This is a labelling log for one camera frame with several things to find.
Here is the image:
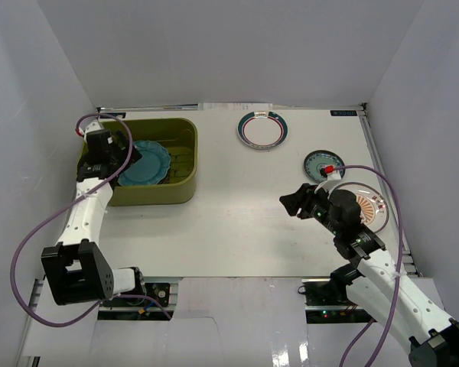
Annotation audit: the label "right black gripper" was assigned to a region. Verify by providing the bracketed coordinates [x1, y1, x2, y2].
[279, 183, 341, 236]

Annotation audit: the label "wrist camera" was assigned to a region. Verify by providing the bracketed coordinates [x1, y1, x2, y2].
[75, 119, 103, 141]
[314, 165, 342, 193]

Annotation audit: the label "small green blue patterned plate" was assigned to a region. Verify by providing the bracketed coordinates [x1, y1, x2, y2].
[303, 150, 345, 184]

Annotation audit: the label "purple cable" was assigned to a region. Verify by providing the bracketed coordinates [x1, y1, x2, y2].
[340, 164, 405, 367]
[10, 113, 173, 328]

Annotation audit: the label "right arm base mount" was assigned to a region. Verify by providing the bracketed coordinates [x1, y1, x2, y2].
[297, 279, 372, 324]

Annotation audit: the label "papers at back edge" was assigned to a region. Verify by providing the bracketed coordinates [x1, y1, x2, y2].
[198, 102, 273, 112]

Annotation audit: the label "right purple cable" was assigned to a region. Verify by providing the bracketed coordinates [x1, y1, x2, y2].
[340, 164, 405, 367]

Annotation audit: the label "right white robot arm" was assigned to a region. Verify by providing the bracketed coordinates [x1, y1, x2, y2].
[279, 183, 459, 366]

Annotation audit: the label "white plate with orange pattern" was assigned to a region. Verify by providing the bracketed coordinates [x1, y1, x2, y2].
[335, 182, 389, 233]

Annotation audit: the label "beige plate with red rim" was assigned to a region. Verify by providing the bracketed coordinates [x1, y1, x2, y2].
[158, 170, 171, 184]

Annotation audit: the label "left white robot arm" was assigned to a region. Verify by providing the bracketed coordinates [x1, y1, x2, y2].
[41, 128, 147, 305]

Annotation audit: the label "white plate with teal rim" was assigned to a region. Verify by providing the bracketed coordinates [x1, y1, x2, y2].
[236, 111, 288, 151]

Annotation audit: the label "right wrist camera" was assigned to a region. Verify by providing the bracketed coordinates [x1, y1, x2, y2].
[314, 165, 342, 193]

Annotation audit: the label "teal scalloped plate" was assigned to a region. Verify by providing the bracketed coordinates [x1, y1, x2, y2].
[118, 141, 171, 187]

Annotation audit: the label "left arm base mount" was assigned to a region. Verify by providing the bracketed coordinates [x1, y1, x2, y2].
[97, 282, 174, 321]

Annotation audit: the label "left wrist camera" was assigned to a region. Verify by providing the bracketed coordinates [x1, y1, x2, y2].
[75, 119, 103, 141]

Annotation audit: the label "green plastic bin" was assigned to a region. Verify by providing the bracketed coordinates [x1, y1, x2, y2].
[92, 115, 197, 206]

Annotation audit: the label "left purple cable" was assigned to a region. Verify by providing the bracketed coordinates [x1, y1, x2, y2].
[10, 113, 173, 328]

